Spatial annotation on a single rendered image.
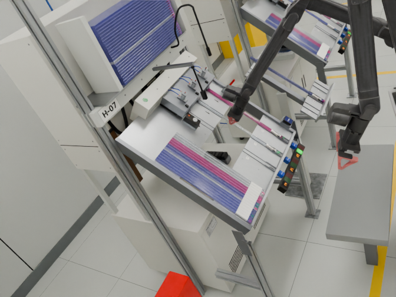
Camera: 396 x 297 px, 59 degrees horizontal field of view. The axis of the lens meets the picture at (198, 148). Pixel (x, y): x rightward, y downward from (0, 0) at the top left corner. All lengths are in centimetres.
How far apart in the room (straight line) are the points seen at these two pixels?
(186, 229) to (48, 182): 159
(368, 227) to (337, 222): 12
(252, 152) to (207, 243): 53
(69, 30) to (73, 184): 196
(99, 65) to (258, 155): 88
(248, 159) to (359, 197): 53
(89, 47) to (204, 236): 105
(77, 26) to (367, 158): 147
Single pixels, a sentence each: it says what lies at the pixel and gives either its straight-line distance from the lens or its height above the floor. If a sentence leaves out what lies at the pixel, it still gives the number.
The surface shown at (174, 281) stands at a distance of 147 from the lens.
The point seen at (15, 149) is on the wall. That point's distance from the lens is 298.
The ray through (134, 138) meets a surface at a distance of 162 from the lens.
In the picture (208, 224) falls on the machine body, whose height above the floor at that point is 58.
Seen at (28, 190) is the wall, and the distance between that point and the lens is 305.
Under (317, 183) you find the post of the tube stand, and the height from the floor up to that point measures 1.
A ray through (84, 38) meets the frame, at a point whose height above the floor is 164.
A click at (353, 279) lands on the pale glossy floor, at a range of 223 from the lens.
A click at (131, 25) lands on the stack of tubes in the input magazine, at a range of 164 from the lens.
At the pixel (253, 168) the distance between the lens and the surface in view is 175.
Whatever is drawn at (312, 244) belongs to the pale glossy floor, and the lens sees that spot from 238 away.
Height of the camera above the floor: 189
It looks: 33 degrees down
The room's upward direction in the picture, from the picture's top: 25 degrees counter-clockwise
